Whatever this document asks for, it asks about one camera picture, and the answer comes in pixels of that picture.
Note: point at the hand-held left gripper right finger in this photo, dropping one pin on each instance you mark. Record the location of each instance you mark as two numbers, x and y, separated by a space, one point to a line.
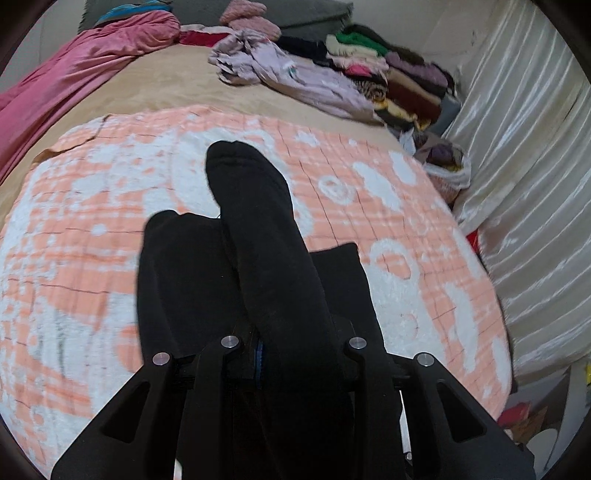
369 397

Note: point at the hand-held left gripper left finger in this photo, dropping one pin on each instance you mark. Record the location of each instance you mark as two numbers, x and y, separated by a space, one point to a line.
212 397

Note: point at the black garment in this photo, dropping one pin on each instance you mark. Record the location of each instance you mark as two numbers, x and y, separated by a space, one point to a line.
263 254

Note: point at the white bag of clothes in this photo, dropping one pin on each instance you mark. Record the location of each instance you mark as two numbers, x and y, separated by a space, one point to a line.
445 164

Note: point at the pile of folded clothes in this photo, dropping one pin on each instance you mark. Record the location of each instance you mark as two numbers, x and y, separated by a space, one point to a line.
406 83

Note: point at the red item on floor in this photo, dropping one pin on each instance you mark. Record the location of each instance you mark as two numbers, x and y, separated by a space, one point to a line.
512 413

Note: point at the brown cardboard piece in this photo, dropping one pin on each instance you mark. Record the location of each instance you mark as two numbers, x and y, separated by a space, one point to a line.
531 424

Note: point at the pink and white blanket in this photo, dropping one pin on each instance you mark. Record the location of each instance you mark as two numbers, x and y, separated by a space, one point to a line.
92 230

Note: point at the cream satin curtain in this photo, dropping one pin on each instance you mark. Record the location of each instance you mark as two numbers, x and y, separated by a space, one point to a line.
531 161

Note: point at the beige bed sheet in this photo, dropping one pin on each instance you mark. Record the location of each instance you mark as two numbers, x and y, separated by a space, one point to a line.
161 83

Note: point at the lilac garment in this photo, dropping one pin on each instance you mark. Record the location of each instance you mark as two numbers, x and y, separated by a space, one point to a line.
300 78

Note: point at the black cloth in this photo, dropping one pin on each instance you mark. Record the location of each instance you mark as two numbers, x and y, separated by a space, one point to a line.
302 48

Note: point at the red cloth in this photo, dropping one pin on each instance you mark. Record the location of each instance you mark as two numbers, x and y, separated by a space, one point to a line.
203 38

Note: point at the pink duvet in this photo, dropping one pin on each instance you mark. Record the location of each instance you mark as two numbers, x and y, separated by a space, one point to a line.
83 60

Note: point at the pink fuzzy garment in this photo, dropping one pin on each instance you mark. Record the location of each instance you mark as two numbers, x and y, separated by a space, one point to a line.
251 21

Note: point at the blue cloth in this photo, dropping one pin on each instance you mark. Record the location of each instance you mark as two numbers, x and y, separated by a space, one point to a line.
134 11

